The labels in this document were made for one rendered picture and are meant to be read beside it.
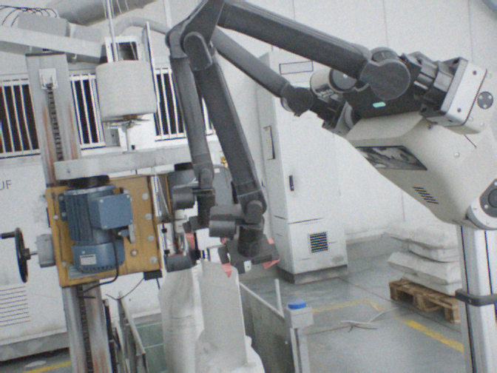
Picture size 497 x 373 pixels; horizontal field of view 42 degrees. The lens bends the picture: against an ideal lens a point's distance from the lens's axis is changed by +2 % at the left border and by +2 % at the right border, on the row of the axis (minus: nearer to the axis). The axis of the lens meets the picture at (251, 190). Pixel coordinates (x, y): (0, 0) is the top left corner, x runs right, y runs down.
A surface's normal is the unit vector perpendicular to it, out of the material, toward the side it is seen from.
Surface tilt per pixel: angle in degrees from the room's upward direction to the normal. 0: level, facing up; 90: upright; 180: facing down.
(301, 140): 90
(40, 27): 88
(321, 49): 111
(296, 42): 117
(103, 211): 90
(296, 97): 97
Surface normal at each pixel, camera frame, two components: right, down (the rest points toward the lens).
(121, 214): 0.65, -0.01
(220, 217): 0.03, 0.50
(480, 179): 0.58, 0.42
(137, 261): 0.28, 0.05
